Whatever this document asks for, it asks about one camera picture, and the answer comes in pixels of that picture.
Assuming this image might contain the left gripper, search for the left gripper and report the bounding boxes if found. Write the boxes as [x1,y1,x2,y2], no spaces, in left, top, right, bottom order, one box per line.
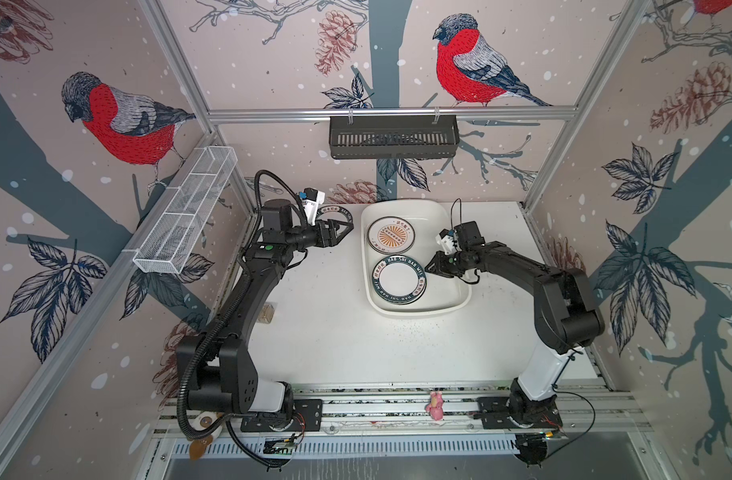
[284,218,353,253]

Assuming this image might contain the orange sunburst plate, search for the orange sunburst plate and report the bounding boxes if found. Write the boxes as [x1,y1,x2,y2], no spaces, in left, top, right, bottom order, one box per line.
[366,216,416,255]

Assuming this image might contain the green red rim plate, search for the green red rim plate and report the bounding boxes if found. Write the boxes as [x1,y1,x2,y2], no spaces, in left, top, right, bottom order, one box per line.
[377,291,425,305]

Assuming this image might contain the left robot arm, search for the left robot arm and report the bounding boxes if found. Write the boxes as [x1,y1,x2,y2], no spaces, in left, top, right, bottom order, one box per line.
[176,199,354,423]

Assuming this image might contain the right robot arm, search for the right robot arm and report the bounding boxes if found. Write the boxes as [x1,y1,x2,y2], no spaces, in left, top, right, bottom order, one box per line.
[425,221,605,426]

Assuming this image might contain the white plastic bin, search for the white plastic bin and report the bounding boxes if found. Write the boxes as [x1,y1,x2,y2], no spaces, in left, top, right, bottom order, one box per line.
[360,200,472,318]

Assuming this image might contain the pink toy figure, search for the pink toy figure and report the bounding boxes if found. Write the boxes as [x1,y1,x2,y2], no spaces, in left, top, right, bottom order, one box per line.
[425,391,444,421]

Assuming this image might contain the brown white plush toy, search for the brown white plush toy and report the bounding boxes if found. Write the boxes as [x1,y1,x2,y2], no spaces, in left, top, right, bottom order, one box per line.
[188,410,226,461]

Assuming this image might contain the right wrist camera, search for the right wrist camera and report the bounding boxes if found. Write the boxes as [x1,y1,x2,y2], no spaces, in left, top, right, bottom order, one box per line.
[436,229,459,255]

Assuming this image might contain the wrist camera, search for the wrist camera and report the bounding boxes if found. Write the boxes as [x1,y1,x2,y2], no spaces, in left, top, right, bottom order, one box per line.
[436,229,459,255]
[299,188,326,224]

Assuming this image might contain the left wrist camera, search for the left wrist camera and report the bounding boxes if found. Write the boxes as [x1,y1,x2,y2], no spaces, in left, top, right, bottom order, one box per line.
[299,188,326,224]

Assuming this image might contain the black hanging wire basket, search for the black hanging wire basket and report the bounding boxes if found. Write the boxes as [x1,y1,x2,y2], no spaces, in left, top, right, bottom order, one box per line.
[329,115,460,160]

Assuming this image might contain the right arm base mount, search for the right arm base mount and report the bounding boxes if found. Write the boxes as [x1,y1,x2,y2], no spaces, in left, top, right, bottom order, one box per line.
[475,391,563,430]

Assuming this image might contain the horizontal aluminium frame bar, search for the horizontal aluminium frame bar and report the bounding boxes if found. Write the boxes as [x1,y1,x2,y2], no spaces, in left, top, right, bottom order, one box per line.
[207,106,579,125]

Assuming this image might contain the black corrugated cable hose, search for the black corrugated cable hose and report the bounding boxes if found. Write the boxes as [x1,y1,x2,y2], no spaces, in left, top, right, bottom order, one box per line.
[175,169,310,469]

